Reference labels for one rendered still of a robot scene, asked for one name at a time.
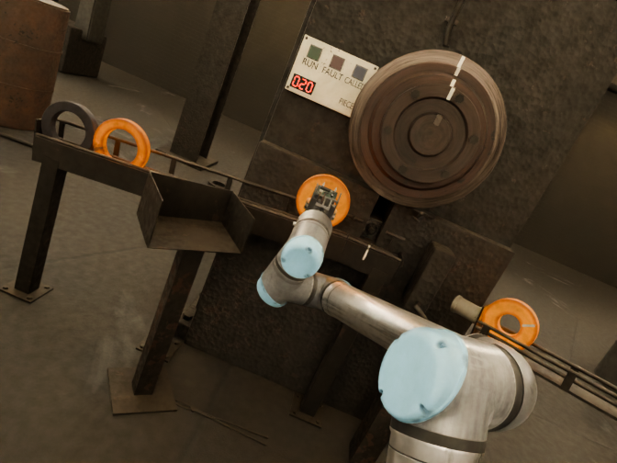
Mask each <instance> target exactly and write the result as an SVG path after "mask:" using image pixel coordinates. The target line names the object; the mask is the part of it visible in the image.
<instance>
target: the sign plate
mask: <svg viewBox="0 0 617 463"><path fill-rule="evenodd" d="M311 45H312V46H315V47H317V48H319V49H321V52H320V56H319V58H318V60H314V59H312V58H310V57H309V56H308V54H309V50H310V47H311ZM334 55H335V56H337V57H340V58H342V59H344V61H343V64H342V67H341V70H340V71H339V70H337V69H335V68H333V67H330V65H331V61H332V59H333V56H334ZM356 65H358V66H360V67H362V68H365V69H366V72H365V76H364V78H363V80H360V79H358V78H355V77H353V72H354V70H355V67H356ZM377 70H378V67H377V66H375V65H373V64H372V63H369V62H366V61H364V60H361V59H359V58H357V57H355V56H353V55H351V54H349V53H347V52H344V51H341V50H339V49H336V48H334V47H332V46H331V45H328V44H326V43H324V42H322V41H319V40H316V39H314V38H312V37H310V36H308V35H305V37H304V39H303V41H302V44H301V46H300V49H299V52H298V54H297V58H296V60H295V63H294V65H293V68H292V71H291V73H290V75H289V78H288V80H287V83H286V87H285V89H287V90H289V91H291V92H294V93H296V94H298V95H300V96H303V97H305V98H307V99H310V100H312V101H314V102H317V103H319V104H321V105H323V106H325V107H328V108H330V109H333V110H335V111H337V112H339V113H342V114H343V115H345V116H347V117H350V116H351V113H352V110H353V105H354V102H355V100H356V98H357V97H358V95H359V93H360V92H361V90H362V88H363V87H364V85H365V84H366V82H367V81H368V80H369V79H370V78H371V77H372V76H373V75H374V74H375V73H376V72H377ZM297 76H299V78H300V80H299V81H298V79H299V78H298V77H297ZM295 77H296V79H295V80H294V78H295ZM303 79H305V80H306V81H307V82H306V81H305V80H303ZM293 81H294V83H293ZM309 82H311V83H313V86H312V84H311V83H309ZM292 83H293V85H292ZM297 83H298V85H297ZM301 83H302V84H304V85H300V84H301ZM305 83H306V84H305ZM308 83H309V84H308ZM294 85H297V86H294ZM299 85H300V88H303V89H299ZM306 87H308V88H307V91H308V92H306ZM310 88H311V91H310ZM309 91H310V92H309Z"/></svg>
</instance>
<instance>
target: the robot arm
mask: <svg viewBox="0 0 617 463"><path fill-rule="evenodd" d="M324 185H325V183H323V185H322V186H321V185H319V184H317V185H316V187H315V190H314V192H313V194H312V197H311V198H307V201H306V203H305V206H304V209H305V211H304V212H303V213H302V214H301V215H300V216H299V217H298V219H297V222H295V221H294V222H293V225H294V228H293V231H292V232H291V234H290V236H289V238H288V240H287V241H286V243H285V244H284V246H283V247H282V248H281V250H280V251H279V252H278V254H277V255H276V256H275V258H274V260H273V261H272V262H271V264H270V265H269V266H268V267H267V268H266V269H265V271H263V272H262V274H261V277H260V278H259V280H258V282H257V291H258V293H259V295H260V297H261V298H262V300H263V301H264V302H265V303H267V304H268V305H270V306H273V307H277V308H278V307H282V306H284V305H286V303H287V302H292V303H295V304H298V305H303V306H307V307H311V308H314V309H318V310H320V311H323V312H325V313H326V314H328V315H330V316H331V317H334V318H336V319H337V320H339V321H341V322H343V323H345V324H346V325H348V326H349V327H351V328H353V329H354V330H356V331H357V332H358V333H361V334H362V335H364V336H366V337H367V338H369V339H370V340H372V341H374V342H375V343H377V344H379V345H381V346H383V347H384V348H386V349H387V352H386V354H385V356H384V358H383V361H382V364H381V367H380V371H379V377H378V389H379V392H380V393H382V394H383V395H382V396H381V401H382V403H383V405H384V407H385V408H386V410H387V411H388V413H390V414H391V421H390V426H389V428H390V431H391V434H390V439H389V445H388V451H387V462H386V463H481V461H482V457H483V456H484V455H485V451H486V443H487V436H488V432H502V431H507V430H510V429H513V428H515V427H517V426H518V425H520V424H522V423H523V422H524V421H525V420H526V419H527V418H528V417H529V415H530V414H531V412H532V411H533V408H534V405H535V403H536V398H537V383H536V379H535V376H534V373H533V371H532V369H531V367H530V365H529V364H528V363H527V361H526V360H525V359H524V358H523V357H522V355H521V354H519V353H518V352H517V351H515V350H514V349H513V348H511V347H509V346H508V345H506V344H504V343H502V342H500V341H498V340H495V339H493V338H491V337H488V336H486V335H484V334H481V333H472V334H469V335H467V336H464V335H461V334H459V333H455V332H453V331H451V330H448V329H446V328H444V327H442V326H440V325H438V324H436V323H434V322H430V321H428V320H426V319H423V318H422V317H420V316H418V315H415V314H413V313H411V312H409V311H405V310H403V309H401V308H399V307H397V306H395V305H393V304H390V303H388V302H386V301H384V300H381V299H379V298H377V297H374V296H372V295H370V294H368V293H365V292H363V291H362V290H360V289H357V288H354V287H352V286H351V285H350V284H349V283H348V282H347V281H345V280H343V279H341V278H338V277H330V276H327V275H323V274H321V273H318V272H317V271H318V270H319V268H320V266H321V264H322V262H323V257H324V253H325V250H326V247H327V244H328V241H329V239H330V236H331V231H332V224H331V221H332V220H334V218H335V215H336V213H337V209H336V207H337V205H338V203H339V200H340V197H341V194H342V193H341V194H340V195H339V197H338V200H335V199H336V198H337V195H338V192H336V190H337V187H335V189H334V191H333V190H331V189H329V188H327V187H325V186H324ZM334 202H335V203H336V205H334Z"/></svg>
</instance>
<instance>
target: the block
mask: <svg viewBox="0 0 617 463"><path fill-rule="evenodd" d="M454 261H455V255H454V253H453V252H452V250H451V249H450V248H449V247H447V246H444V245H442V244H440V243H437V242H433V241H431V242H430V244H429V245H428V247H427V249H426V251H425V253H424V255H423V256H422V258H421V260H420V262H419V264H418V265H417V267H416V269H415V271H414V273H413V275H412V276H411V278H410V280H409V283H408V285H407V286H406V287H405V289H404V291H403V293H402V295H401V298H402V302H403V307H404V308H405V309H408V310H410V311H413V312H416V311H415V310H414V309H413V304H414V303H415V302H416V301H420V302H421V305H420V308H421V310H422V311H423V313H425V312H426V310H427V309H428V307H429V306H430V304H431V302H432V300H433V298H434V296H435V294H436V293H437V291H438V289H439V288H440V286H441V284H442V283H443V281H444V279H445V277H446V276H447V274H448V272H449V270H450V269H451V267H452V265H453V263H454Z"/></svg>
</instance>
